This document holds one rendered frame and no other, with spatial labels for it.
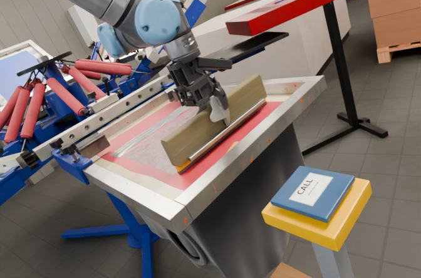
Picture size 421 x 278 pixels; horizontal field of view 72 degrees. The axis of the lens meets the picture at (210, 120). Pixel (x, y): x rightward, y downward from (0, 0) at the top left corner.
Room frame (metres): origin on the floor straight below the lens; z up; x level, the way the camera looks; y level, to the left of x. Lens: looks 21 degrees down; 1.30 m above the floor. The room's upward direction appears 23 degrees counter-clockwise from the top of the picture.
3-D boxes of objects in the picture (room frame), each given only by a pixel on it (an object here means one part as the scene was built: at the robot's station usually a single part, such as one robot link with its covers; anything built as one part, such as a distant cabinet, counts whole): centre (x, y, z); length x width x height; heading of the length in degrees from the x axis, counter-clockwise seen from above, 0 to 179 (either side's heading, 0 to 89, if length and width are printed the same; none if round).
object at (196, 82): (0.70, 0.00, 1.14); 0.09 x 0.08 x 0.12; 126
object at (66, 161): (0.94, 0.49, 0.97); 0.30 x 0.05 x 0.07; 35
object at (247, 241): (0.67, -0.05, 0.74); 0.45 x 0.03 x 0.43; 125
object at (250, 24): (1.90, -0.68, 1.06); 0.61 x 0.46 x 0.12; 95
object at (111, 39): (0.64, 0.08, 1.29); 0.11 x 0.11 x 0.08; 26
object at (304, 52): (4.46, -1.07, 0.46); 2.39 x 1.93 x 0.92; 45
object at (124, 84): (1.77, 0.73, 0.99); 0.82 x 0.79 x 0.12; 35
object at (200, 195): (0.91, 0.12, 0.97); 0.79 x 0.58 x 0.04; 35
